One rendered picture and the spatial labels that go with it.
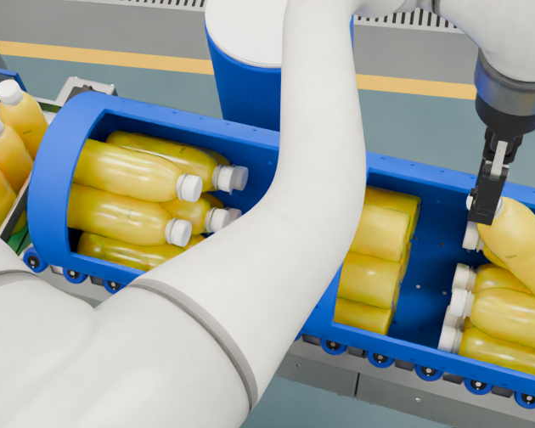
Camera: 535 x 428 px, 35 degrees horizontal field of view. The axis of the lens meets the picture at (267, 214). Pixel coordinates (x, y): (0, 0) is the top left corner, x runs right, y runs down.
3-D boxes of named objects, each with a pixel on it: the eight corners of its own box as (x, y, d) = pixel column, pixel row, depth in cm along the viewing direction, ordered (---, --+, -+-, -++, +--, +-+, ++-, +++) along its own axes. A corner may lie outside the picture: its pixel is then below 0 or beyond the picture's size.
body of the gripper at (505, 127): (549, 125, 81) (531, 177, 89) (562, 59, 85) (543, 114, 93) (471, 109, 83) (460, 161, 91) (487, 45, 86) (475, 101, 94)
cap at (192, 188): (180, 204, 123) (192, 206, 123) (183, 179, 122) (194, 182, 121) (190, 194, 127) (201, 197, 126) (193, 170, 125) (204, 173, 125)
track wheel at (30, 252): (44, 253, 140) (50, 249, 142) (20, 247, 141) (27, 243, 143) (43, 277, 142) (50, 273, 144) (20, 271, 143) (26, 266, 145)
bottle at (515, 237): (535, 265, 118) (463, 189, 108) (584, 255, 114) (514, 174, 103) (532, 309, 114) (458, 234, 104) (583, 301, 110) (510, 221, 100)
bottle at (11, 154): (34, 208, 155) (-2, 149, 139) (1, 198, 157) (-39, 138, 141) (53, 177, 159) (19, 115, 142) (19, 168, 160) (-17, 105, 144)
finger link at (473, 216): (502, 190, 97) (500, 195, 97) (492, 221, 103) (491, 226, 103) (475, 184, 98) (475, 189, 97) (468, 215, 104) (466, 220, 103)
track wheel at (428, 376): (445, 360, 125) (447, 353, 127) (415, 355, 127) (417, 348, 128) (442, 385, 127) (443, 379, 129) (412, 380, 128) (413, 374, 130)
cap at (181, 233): (183, 222, 129) (194, 226, 128) (175, 246, 128) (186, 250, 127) (177, 215, 125) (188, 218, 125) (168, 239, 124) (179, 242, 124)
